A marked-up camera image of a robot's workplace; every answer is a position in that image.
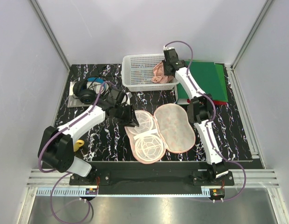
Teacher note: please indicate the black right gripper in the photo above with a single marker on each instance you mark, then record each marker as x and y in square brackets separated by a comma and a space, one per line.
[166, 72]

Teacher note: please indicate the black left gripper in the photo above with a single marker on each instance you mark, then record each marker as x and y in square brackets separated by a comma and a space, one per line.
[131, 120]

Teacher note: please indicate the pink satin bra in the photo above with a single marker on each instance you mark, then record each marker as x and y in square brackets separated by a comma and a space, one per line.
[159, 75]

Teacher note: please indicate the floral pink laundry bag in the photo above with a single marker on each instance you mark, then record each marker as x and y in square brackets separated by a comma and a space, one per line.
[167, 129]

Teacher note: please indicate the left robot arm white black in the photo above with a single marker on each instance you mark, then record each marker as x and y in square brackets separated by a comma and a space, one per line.
[57, 144]

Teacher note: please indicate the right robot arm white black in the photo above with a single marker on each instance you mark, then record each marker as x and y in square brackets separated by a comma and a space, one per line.
[201, 112]

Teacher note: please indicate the white plastic mesh basket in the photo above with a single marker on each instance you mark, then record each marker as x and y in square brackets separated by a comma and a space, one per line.
[137, 72]

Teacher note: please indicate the green flat folder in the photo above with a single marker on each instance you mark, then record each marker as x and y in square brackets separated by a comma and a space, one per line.
[220, 72]

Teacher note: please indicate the black blue headphones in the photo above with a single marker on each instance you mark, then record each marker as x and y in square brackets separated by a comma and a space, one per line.
[105, 87]

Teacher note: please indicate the yellow ceramic mug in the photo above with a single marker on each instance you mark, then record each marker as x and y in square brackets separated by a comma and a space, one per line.
[78, 145]

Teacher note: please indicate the red folder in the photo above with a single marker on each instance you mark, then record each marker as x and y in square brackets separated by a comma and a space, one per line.
[219, 102]

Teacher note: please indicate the grey booklet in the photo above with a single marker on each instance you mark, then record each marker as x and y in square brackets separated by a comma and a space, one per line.
[83, 93]

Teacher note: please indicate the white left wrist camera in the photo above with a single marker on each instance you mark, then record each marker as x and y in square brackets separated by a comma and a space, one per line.
[127, 98]

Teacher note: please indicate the white slotted cable duct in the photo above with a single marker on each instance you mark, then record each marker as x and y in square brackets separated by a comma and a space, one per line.
[125, 192]

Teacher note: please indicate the aluminium frame rail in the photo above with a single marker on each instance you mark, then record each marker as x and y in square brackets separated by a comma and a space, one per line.
[45, 24]

